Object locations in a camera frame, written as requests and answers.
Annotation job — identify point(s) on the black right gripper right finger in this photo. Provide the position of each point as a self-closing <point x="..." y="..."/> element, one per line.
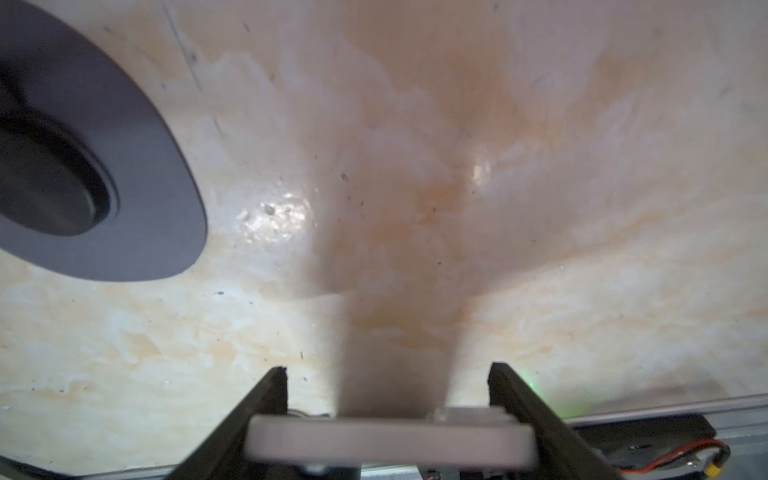
<point x="562" y="454"/>

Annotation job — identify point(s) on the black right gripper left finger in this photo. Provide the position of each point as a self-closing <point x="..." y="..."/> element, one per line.
<point x="221" y="455"/>

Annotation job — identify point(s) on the black phone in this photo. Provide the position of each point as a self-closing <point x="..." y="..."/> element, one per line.
<point x="464" y="438"/>

